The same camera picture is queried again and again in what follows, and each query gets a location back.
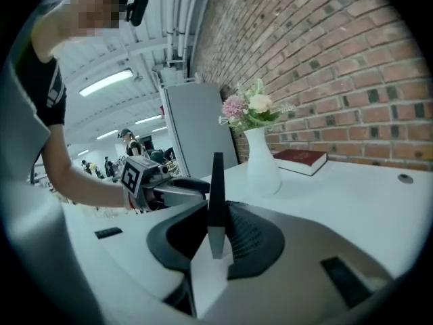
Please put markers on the person's left forearm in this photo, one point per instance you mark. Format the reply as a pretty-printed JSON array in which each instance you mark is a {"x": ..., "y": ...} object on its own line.
[{"x": 84, "y": 185}]

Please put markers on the grey partition panel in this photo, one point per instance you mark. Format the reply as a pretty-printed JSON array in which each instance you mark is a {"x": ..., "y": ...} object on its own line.
[{"x": 199, "y": 127}]

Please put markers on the person's head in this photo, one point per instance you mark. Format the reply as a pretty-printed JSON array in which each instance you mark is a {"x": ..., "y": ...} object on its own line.
[{"x": 88, "y": 9}]

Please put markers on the white ceramic vase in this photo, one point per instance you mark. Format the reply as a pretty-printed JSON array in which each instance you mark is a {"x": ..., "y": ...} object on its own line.
[{"x": 262, "y": 168}]

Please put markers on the long ceiling light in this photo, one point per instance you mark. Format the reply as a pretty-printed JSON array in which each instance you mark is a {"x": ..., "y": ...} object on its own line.
[
  {"x": 106, "y": 82},
  {"x": 148, "y": 120},
  {"x": 107, "y": 134}
]

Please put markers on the black picture frame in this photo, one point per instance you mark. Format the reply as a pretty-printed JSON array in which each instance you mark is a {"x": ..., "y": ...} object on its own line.
[{"x": 216, "y": 198}]

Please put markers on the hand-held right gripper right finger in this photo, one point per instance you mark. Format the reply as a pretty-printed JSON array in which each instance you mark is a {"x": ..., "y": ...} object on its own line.
[{"x": 257, "y": 245}]

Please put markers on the pink and cream flower bouquet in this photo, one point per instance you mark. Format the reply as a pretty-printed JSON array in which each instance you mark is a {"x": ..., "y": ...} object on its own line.
[{"x": 252, "y": 108}]

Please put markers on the white ceiling pipes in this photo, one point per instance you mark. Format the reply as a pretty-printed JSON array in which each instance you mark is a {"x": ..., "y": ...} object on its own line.
[{"x": 182, "y": 15}]

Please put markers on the person's black shirt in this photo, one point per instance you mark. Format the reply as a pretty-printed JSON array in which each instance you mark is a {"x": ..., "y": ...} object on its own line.
[{"x": 44, "y": 83}]

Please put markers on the black head camera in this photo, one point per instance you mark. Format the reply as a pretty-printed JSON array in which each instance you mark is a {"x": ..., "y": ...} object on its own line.
[{"x": 138, "y": 9}]

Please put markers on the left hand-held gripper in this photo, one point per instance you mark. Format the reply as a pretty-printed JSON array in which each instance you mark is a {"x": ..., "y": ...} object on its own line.
[{"x": 140, "y": 178}]

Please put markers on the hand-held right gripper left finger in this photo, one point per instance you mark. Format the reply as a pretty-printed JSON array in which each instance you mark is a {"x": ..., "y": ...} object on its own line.
[{"x": 170, "y": 239}]

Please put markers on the black table slot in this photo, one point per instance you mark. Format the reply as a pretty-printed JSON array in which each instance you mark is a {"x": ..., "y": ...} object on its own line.
[{"x": 108, "y": 232}]

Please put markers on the red hardcover book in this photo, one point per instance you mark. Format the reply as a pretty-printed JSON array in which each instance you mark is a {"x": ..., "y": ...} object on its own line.
[{"x": 301, "y": 159}]

